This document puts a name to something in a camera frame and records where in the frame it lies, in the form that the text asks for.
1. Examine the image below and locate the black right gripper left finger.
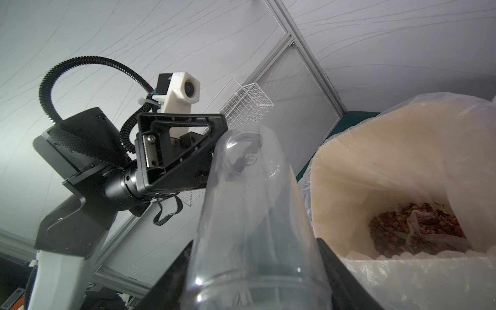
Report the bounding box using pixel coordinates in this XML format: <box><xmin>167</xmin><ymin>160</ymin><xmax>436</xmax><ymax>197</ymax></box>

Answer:
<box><xmin>134</xmin><ymin>240</ymin><xmax>193</xmax><ymax>310</ymax></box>

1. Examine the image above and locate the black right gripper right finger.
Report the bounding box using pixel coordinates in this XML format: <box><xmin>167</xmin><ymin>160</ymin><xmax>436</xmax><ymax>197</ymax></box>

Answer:
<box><xmin>316</xmin><ymin>238</ymin><xmax>383</xmax><ymax>310</ymax></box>

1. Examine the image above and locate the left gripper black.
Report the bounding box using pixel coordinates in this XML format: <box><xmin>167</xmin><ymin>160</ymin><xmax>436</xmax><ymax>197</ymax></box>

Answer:
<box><xmin>131</xmin><ymin>113</ymin><xmax>228</xmax><ymax>198</ymax></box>

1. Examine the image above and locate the jar with flowers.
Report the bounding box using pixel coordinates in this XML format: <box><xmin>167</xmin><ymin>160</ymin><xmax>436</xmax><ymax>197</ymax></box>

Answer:
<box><xmin>180</xmin><ymin>124</ymin><xmax>332</xmax><ymax>309</ymax></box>

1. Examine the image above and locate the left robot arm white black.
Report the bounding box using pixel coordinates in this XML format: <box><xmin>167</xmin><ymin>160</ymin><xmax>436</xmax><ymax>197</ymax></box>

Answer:
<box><xmin>24</xmin><ymin>56</ymin><xmax>228</xmax><ymax>309</ymax></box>

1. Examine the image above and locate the cream trash bin with bag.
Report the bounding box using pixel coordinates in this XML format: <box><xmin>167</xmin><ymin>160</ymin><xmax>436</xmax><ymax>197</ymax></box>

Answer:
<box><xmin>299</xmin><ymin>92</ymin><xmax>495</xmax><ymax>309</ymax></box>

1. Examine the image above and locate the white wire basket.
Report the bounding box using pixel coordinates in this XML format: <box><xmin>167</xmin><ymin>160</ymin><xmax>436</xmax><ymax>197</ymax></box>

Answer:
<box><xmin>204</xmin><ymin>78</ymin><xmax>275</xmax><ymax>129</ymax></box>

